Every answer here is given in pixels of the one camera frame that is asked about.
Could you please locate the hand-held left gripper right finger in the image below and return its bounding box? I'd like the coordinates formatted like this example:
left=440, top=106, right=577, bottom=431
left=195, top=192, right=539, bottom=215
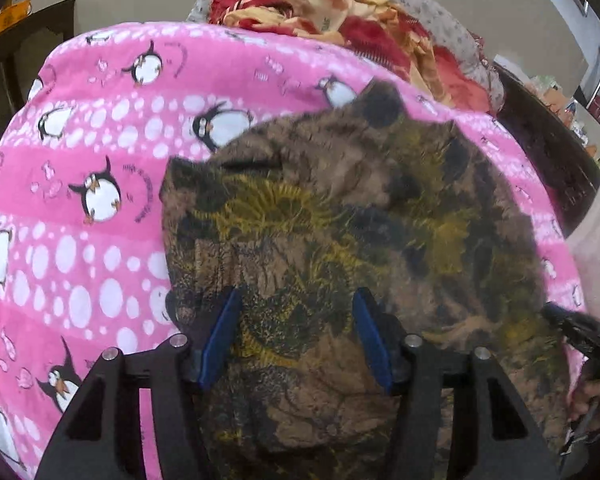
left=352, top=287, right=561, bottom=480

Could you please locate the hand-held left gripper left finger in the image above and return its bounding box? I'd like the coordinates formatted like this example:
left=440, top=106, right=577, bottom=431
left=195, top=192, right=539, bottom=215
left=35, top=287, right=244, bottom=480

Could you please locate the dark wooden bed frame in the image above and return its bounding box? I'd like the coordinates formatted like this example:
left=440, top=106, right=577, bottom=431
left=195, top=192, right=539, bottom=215
left=492, top=62, right=600, bottom=236

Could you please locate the red floral quilt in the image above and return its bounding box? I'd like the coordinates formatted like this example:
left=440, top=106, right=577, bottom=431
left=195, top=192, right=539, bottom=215
left=187, top=0, right=506, bottom=116

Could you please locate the pile of colourful household goods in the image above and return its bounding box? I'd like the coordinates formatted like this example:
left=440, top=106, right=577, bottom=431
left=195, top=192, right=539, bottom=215
left=527, top=74, right=600, bottom=171

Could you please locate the dark wooden chair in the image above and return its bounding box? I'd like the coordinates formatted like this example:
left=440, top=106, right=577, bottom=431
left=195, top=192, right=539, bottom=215
left=0, top=0, right=76, bottom=161

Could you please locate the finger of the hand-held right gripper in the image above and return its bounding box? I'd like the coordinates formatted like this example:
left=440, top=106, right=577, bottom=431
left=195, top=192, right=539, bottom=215
left=541, top=304, right=600, bottom=357

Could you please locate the brown sunflower print cloth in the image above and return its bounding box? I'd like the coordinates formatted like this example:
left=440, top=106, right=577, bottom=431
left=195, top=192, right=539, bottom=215
left=159, top=80, right=573, bottom=480

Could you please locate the red orange floral blanket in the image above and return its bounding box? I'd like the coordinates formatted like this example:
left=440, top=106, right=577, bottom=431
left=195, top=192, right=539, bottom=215
left=207, top=0, right=493, bottom=111

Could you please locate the pink penguin print blanket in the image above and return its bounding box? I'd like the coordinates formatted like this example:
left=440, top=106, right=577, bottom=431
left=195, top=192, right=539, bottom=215
left=0, top=21, right=588, bottom=480

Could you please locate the pale beige cloth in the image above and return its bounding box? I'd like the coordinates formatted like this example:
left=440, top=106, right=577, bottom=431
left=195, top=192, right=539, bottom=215
left=565, top=172, right=600, bottom=331

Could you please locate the person's right hand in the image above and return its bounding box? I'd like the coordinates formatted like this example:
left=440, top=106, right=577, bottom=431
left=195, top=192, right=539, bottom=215
left=567, top=379, right=600, bottom=423

